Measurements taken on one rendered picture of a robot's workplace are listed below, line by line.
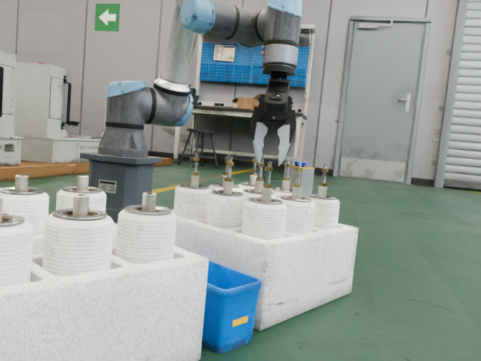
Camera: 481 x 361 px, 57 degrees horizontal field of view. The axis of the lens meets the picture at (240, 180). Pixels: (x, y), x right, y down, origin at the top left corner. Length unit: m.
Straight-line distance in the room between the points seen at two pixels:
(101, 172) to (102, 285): 0.76
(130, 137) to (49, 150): 2.22
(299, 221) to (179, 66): 0.64
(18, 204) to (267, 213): 0.47
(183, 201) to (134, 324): 0.47
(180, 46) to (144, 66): 5.46
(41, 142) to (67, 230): 2.95
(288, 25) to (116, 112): 0.62
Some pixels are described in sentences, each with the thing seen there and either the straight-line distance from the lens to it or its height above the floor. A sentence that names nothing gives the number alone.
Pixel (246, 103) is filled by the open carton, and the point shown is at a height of 0.85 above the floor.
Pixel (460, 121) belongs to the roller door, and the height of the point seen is 0.85.
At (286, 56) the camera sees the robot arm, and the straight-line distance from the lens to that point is 0.97.
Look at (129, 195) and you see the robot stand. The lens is 1.35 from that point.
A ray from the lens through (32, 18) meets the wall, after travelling 7.98.
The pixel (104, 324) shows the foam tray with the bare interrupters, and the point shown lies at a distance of 0.67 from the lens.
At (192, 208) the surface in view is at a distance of 1.10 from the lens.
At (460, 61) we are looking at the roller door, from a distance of 6.30.
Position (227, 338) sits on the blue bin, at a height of 0.03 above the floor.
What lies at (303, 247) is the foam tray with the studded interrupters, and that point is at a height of 0.16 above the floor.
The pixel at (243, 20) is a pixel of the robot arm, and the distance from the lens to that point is 1.03.
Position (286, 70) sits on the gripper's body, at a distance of 0.97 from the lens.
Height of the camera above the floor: 0.38
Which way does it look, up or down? 5 degrees down
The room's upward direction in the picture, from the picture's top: 5 degrees clockwise
